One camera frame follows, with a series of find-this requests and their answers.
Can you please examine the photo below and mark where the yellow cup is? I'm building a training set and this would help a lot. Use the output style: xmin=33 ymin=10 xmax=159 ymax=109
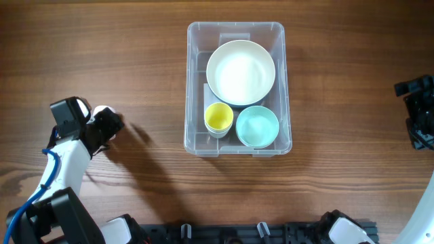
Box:
xmin=204 ymin=102 xmax=234 ymax=132

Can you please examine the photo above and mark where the dark blue bowl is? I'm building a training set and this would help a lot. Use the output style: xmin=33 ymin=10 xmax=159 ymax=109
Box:
xmin=230 ymin=96 xmax=268 ymax=108

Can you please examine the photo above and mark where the left blue cable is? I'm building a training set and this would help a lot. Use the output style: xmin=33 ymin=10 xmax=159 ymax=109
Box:
xmin=2 ymin=148 xmax=62 ymax=244

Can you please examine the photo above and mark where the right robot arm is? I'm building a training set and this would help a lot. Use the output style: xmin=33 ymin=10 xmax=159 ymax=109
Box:
xmin=315 ymin=75 xmax=433 ymax=244

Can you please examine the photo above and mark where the white label in container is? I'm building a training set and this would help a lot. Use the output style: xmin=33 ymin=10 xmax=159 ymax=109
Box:
xmin=203 ymin=83 xmax=220 ymax=111

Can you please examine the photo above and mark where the pale green cup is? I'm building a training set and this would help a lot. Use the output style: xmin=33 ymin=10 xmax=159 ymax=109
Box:
xmin=205 ymin=123 xmax=232 ymax=139

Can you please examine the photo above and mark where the clear plastic storage container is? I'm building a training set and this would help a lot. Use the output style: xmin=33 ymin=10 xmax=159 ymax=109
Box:
xmin=184 ymin=22 xmax=292 ymax=157

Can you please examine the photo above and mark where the green small bowl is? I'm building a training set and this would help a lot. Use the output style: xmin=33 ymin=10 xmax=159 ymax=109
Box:
xmin=235 ymin=106 xmax=279 ymax=148

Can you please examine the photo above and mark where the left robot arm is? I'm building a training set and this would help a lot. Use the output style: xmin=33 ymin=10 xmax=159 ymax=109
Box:
xmin=3 ymin=106 xmax=151 ymax=243

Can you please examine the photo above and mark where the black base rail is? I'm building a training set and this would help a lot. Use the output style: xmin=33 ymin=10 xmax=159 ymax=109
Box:
xmin=138 ymin=220 xmax=379 ymax=244

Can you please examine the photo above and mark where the cream large bowl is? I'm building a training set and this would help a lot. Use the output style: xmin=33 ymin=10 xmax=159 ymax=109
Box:
xmin=206 ymin=40 xmax=276 ymax=107

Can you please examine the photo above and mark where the pink cup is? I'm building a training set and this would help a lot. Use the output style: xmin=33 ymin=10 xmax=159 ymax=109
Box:
xmin=90 ymin=106 xmax=123 ymax=142

